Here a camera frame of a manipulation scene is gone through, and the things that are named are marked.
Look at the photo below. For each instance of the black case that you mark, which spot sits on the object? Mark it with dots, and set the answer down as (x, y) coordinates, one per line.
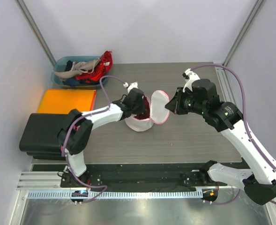
(39, 138)

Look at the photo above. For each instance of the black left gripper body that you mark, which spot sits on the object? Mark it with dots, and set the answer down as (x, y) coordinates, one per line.
(139, 108)

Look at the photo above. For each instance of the bright red garment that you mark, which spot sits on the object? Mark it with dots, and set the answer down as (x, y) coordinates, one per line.
(100, 67)

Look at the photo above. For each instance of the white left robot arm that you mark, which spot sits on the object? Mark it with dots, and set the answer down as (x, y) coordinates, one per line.
(77, 126)

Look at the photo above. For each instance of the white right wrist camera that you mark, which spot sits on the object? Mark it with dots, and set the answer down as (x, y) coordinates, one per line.
(189, 77)

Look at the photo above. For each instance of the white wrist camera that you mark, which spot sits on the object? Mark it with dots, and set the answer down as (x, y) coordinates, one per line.
(189, 77)
(130, 86)

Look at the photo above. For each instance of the white mesh laundry bag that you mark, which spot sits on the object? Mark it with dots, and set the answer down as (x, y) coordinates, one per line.
(158, 113)

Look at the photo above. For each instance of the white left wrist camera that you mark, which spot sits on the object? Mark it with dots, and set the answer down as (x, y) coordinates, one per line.
(130, 86)

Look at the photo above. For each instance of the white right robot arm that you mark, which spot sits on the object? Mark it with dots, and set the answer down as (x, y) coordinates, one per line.
(259, 181)

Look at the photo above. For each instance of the white cup bra in basket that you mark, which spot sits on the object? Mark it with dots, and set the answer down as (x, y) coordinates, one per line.
(78, 69)

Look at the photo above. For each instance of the teal plastic laundry basket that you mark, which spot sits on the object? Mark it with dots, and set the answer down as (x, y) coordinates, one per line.
(60, 66)

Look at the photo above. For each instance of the dark red garment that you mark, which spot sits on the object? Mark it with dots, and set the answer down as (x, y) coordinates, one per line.
(146, 113)

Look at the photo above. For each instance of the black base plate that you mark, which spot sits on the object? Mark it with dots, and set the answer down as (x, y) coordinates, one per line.
(146, 177)

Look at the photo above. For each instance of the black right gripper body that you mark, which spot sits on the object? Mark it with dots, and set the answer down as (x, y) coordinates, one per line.
(188, 104)

